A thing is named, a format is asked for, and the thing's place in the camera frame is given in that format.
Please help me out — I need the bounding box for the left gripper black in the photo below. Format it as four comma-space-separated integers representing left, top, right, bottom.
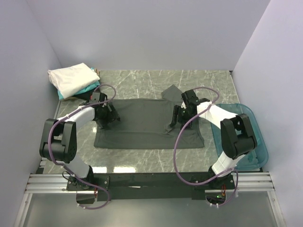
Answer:
95, 102, 120, 129

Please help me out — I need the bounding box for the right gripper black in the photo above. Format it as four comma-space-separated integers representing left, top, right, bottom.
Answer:
170, 105, 195, 130

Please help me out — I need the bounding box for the dark grey t-shirt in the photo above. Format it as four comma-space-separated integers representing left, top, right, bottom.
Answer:
93, 85, 205, 150

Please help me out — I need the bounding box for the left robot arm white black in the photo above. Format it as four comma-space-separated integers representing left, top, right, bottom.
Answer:
39, 91, 120, 190

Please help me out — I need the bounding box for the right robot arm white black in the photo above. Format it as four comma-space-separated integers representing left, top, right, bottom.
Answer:
170, 88, 258, 189

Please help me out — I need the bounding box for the black folded t-shirt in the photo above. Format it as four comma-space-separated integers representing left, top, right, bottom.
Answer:
72, 88, 100, 101

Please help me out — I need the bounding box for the beige patterned folded cloth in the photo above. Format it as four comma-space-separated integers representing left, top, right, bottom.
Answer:
91, 68, 100, 77

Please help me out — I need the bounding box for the teal folded t-shirt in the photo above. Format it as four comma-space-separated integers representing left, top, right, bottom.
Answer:
57, 81, 100, 100

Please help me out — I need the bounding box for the white folded t-shirt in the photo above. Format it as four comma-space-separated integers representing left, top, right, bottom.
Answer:
48, 63, 99, 99

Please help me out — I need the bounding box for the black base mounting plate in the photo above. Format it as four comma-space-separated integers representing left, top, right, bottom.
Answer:
66, 172, 235, 201

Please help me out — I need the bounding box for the teal plastic bin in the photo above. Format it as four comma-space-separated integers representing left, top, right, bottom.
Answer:
209, 103, 269, 170

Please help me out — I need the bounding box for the aluminium rail frame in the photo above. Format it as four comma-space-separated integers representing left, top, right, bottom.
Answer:
14, 172, 286, 227

